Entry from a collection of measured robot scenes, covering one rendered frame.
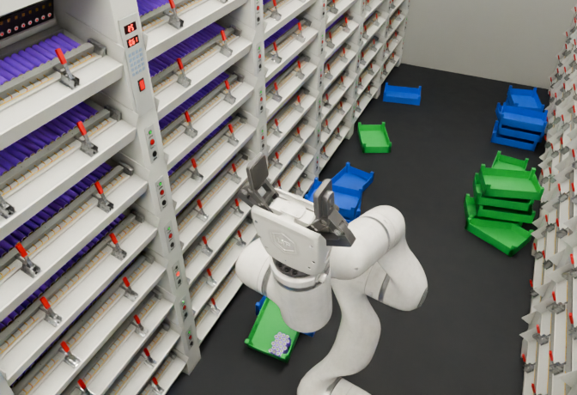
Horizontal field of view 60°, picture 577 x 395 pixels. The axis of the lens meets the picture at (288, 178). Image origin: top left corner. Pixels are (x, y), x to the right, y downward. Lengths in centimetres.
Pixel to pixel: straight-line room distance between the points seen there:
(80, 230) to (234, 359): 116
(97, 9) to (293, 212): 91
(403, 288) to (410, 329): 142
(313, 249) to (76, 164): 88
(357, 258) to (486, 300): 193
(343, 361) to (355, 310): 14
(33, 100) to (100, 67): 21
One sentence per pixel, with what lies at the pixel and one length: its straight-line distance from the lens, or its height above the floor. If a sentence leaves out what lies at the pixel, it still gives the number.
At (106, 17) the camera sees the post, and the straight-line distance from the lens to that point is 138.
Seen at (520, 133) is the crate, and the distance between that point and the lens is 392.
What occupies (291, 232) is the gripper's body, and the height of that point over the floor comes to 158.
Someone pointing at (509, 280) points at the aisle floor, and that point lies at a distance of 290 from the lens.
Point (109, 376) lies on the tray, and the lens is 186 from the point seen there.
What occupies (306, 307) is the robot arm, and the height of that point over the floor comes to 141.
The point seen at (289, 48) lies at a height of 107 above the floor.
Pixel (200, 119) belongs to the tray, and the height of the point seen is 108.
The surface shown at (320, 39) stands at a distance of 271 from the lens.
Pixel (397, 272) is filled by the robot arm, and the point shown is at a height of 119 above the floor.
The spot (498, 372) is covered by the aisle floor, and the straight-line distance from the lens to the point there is 252.
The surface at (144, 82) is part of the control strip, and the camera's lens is 148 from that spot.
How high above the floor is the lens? 200
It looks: 37 degrees down
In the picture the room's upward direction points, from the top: straight up
